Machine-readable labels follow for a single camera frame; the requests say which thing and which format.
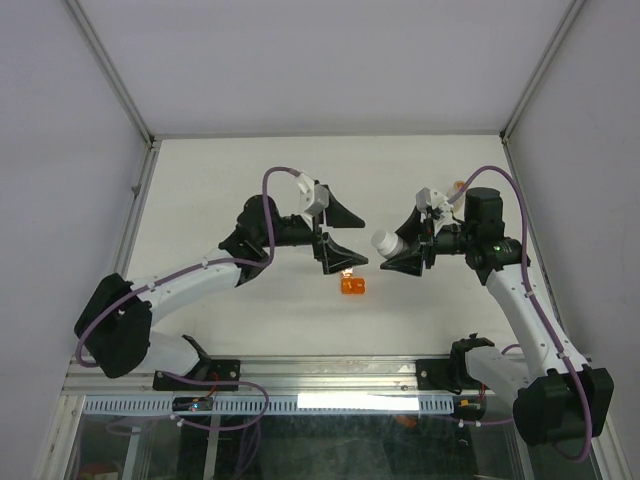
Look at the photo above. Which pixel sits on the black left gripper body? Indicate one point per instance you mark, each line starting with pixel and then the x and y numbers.
pixel 318 222

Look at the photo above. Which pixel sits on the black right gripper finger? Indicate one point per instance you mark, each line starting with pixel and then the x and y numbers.
pixel 409 232
pixel 409 262

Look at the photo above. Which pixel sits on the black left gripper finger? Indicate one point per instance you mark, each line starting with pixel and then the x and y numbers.
pixel 336 215
pixel 336 258

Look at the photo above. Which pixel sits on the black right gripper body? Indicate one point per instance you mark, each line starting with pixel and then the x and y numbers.
pixel 427 240

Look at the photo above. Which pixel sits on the white cap pill bottle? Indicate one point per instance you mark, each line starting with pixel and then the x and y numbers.
pixel 388 244

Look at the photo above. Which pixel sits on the orange pill organizer box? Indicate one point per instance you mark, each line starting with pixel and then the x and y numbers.
pixel 351 283

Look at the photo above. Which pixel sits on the clear bottle orange pills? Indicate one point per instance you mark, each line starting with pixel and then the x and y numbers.
pixel 456 192

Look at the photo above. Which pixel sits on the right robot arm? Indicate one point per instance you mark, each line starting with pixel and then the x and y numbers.
pixel 555 395

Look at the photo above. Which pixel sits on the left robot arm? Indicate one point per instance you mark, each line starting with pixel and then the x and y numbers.
pixel 115 327

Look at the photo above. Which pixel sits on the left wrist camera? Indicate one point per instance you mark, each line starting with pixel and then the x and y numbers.
pixel 314 198

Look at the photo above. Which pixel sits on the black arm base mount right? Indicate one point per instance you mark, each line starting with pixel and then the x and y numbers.
pixel 446 374

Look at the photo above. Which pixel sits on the aluminium frame rail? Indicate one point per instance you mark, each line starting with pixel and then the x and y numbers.
pixel 280 375

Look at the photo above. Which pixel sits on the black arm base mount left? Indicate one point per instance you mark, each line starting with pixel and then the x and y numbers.
pixel 220 374

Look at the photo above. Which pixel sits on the grey slotted cable duct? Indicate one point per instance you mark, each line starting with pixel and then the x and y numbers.
pixel 277 405

